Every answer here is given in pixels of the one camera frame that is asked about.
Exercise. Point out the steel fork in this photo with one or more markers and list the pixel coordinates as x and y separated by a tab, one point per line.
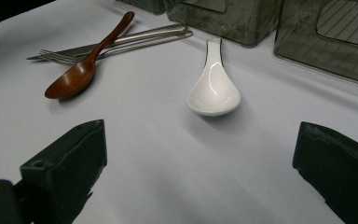
143	45

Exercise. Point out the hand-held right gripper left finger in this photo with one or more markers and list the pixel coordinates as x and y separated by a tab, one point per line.
65	168

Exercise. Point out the white ceramic soup spoon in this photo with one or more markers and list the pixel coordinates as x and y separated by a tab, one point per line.
214	90

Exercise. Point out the smoky clear plastic bin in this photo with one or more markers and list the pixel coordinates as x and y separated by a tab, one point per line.
146	4
307	46
230	25

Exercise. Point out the steel table knife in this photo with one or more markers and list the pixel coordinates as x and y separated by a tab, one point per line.
143	34

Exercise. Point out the brown wooden spoon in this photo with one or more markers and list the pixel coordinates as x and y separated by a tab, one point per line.
74	77

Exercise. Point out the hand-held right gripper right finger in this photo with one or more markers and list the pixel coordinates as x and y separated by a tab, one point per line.
338	174

